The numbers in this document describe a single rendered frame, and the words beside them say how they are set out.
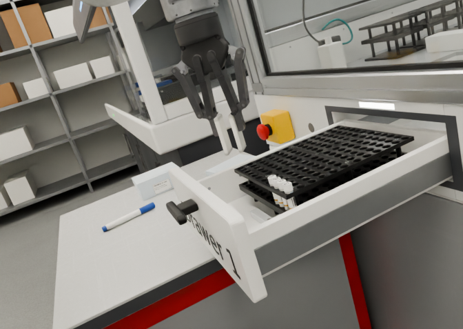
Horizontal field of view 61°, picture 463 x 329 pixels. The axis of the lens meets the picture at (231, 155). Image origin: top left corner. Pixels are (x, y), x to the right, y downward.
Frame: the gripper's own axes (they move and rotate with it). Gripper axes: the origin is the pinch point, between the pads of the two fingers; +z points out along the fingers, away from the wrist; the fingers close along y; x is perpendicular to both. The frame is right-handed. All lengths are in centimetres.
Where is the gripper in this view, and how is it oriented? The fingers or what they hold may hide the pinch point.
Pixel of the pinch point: (230, 133)
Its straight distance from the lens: 70.0
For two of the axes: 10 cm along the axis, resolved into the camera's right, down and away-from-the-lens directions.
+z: 2.9, 9.1, 3.0
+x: 2.4, -3.7, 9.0
